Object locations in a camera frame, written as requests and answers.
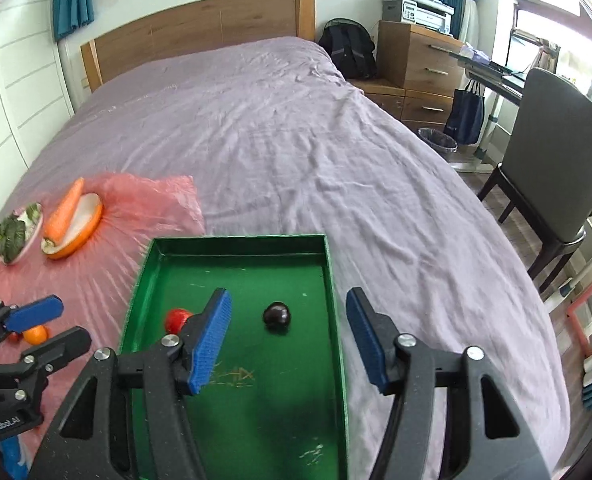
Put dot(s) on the mesh waste bin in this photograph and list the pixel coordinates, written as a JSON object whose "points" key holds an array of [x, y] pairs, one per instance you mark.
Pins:
{"points": [[440, 142]]}

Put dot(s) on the grey chair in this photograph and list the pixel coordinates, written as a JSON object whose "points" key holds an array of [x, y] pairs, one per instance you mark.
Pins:
{"points": [[546, 171]]}

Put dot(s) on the small orange fruit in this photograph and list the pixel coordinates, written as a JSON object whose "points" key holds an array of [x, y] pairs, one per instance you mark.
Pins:
{"points": [[36, 335]]}

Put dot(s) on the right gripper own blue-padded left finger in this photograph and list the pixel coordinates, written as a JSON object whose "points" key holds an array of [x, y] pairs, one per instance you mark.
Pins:
{"points": [[92, 436]]}

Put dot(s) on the navy tote bag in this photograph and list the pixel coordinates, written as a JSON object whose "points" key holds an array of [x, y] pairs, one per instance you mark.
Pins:
{"points": [[465, 120]]}

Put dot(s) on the dark purple plum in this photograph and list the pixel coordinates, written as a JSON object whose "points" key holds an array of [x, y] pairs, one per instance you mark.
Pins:
{"points": [[276, 317]]}

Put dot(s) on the pink plastic sheet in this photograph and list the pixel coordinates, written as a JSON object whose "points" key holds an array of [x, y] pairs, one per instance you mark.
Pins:
{"points": [[96, 282]]}

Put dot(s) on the wooden drawer cabinet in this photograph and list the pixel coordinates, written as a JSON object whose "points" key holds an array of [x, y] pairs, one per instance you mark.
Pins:
{"points": [[417, 74]]}

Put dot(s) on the orange carrot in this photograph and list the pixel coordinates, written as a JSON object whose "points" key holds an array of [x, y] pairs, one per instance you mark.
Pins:
{"points": [[59, 221]]}

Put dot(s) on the red fruit in tray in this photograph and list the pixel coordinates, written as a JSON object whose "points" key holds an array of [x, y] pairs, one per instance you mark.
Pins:
{"points": [[175, 320]]}

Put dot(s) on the orange oval dish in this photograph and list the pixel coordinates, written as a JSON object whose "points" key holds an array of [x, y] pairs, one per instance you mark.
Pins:
{"points": [[86, 219]]}

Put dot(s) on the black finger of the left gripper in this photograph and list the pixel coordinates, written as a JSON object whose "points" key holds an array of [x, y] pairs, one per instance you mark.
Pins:
{"points": [[58, 351]]}

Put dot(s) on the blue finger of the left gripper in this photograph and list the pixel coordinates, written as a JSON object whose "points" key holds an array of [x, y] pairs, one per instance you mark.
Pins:
{"points": [[41, 311]]}

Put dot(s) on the white printer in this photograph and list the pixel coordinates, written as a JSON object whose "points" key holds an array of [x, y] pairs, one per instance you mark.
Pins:
{"points": [[432, 14]]}

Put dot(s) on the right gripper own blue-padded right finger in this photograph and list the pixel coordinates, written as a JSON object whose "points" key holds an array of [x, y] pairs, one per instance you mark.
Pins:
{"points": [[486, 436]]}

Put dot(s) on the white plate with greens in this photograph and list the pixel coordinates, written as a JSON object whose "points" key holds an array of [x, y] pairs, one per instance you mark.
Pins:
{"points": [[26, 232]]}

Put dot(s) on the green rectangular tray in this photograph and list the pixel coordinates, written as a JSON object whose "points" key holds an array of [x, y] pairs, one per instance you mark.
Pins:
{"points": [[275, 404]]}

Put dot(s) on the wooden headboard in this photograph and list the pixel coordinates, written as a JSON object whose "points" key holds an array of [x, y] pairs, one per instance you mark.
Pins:
{"points": [[198, 26]]}

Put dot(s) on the green leafy vegetable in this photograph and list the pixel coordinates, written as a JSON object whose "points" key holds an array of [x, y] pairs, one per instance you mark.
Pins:
{"points": [[11, 234]]}

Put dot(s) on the lilac bed sheet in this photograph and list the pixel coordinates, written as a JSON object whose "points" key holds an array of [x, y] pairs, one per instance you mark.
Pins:
{"points": [[278, 143]]}

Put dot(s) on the black backpack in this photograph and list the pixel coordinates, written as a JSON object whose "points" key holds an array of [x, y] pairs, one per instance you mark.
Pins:
{"points": [[350, 47]]}

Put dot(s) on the glass desk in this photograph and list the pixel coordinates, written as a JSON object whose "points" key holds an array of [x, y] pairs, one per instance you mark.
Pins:
{"points": [[507, 87]]}

